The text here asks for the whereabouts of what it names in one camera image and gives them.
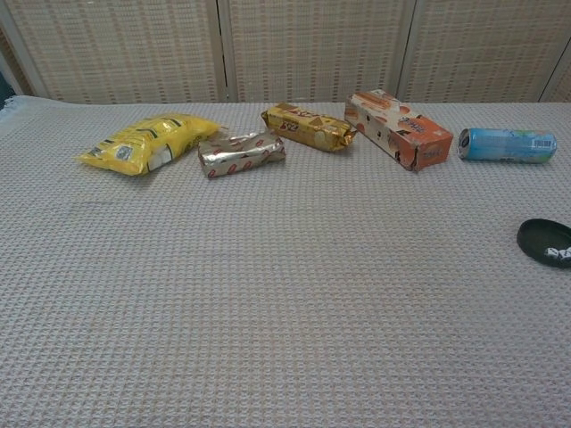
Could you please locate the woven folding screen panel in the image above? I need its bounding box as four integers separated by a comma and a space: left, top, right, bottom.
220, 0, 418, 104
398, 0, 571, 104
0, 0, 226, 105

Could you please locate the gold biscuit pack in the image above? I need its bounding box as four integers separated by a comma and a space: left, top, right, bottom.
261, 103, 358, 153

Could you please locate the orange biscuit box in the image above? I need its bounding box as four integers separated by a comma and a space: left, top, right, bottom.
343, 90, 455, 173

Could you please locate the silver foil snack pack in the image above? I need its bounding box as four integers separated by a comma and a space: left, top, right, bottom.
197, 130, 286, 179

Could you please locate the light blue drink can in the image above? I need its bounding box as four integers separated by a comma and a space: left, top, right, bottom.
457, 128, 559, 165

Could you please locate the beige waffle tablecloth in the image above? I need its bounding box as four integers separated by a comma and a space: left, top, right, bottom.
0, 95, 571, 428

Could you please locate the black round object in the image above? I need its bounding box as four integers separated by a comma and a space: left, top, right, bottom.
517, 218, 571, 269

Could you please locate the yellow snack bag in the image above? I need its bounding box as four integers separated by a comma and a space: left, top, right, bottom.
78, 112, 223, 178

